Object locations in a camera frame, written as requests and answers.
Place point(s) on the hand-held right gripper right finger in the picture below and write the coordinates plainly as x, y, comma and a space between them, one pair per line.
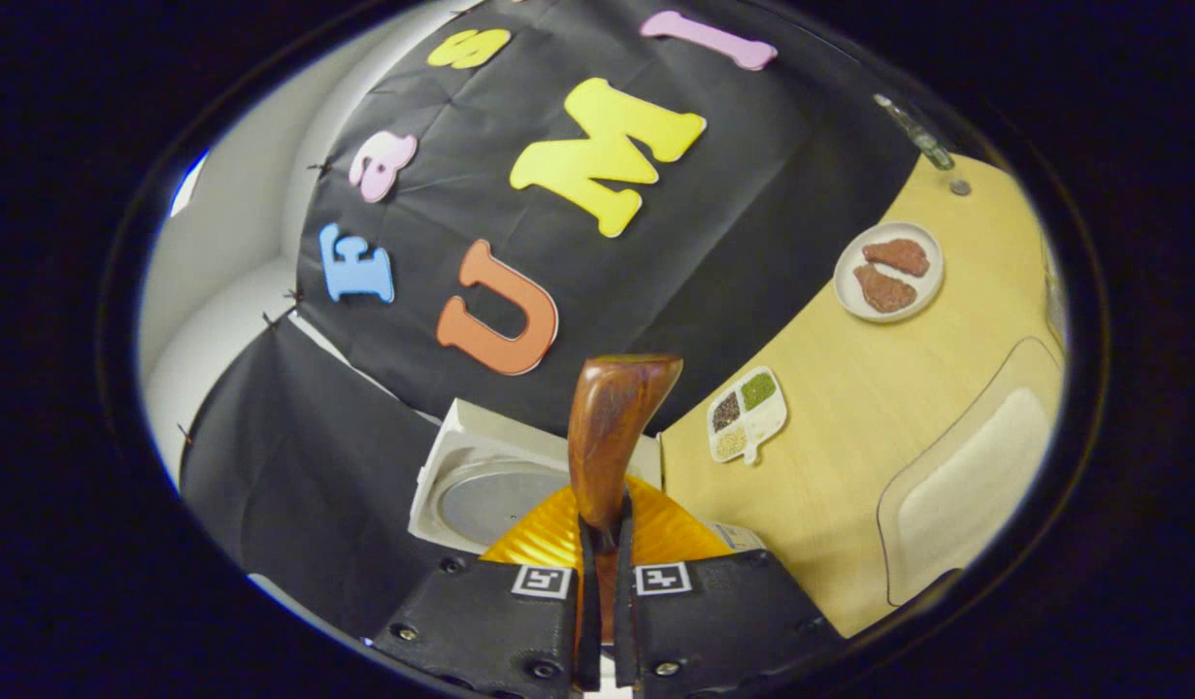
723, 621

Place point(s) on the clear plastic water bottle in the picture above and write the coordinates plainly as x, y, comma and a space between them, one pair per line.
917, 131

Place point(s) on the brown wooden spoon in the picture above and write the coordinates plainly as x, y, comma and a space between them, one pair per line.
612, 427

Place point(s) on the brown meat piece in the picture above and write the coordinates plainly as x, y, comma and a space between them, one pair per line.
885, 289
898, 256

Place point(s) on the white rice cooker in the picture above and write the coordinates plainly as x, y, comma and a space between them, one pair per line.
481, 456

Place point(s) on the white round plate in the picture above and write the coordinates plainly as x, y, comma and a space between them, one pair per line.
932, 291

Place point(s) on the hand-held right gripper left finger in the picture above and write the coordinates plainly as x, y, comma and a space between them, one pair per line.
490, 621

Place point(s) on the clear container of rice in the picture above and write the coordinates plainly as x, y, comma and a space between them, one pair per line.
966, 485

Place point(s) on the white divided grain dish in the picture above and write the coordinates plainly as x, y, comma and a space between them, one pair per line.
767, 422

